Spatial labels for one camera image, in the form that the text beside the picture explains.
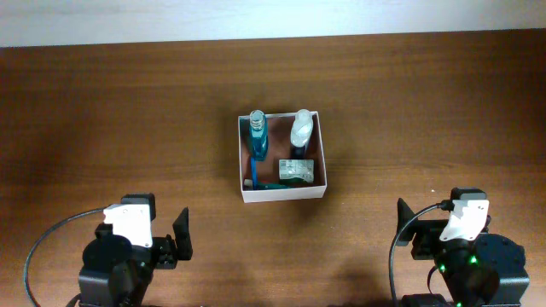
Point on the green white soap packet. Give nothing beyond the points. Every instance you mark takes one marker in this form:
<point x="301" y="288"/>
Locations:
<point x="296" y="171"/>

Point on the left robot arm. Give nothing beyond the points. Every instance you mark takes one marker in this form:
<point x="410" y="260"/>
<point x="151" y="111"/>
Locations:
<point x="119" y="264"/>

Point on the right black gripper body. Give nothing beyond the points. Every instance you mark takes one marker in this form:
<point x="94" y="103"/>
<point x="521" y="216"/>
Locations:
<point x="428" y="244"/>

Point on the blue disposable razor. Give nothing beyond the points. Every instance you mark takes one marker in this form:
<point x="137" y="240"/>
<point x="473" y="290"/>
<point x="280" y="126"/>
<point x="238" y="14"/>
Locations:
<point x="252" y="182"/>

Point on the clear purple sanitizer bottle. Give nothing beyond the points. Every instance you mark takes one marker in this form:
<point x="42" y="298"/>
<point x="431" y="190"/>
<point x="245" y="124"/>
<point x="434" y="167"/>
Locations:
<point x="301" y="133"/>

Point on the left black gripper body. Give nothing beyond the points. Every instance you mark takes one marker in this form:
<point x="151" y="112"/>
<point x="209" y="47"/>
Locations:
<point x="163" y="255"/>

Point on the white cardboard box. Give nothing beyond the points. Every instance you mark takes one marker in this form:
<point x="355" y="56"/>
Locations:
<point x="279" y="128"/>

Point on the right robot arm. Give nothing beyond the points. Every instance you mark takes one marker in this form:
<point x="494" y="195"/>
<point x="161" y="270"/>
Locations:
<point x="479" y="268"/>

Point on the white teal toothpaste tube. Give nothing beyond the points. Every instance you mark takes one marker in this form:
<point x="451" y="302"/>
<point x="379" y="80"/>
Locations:
<point x="270" y="186"/>

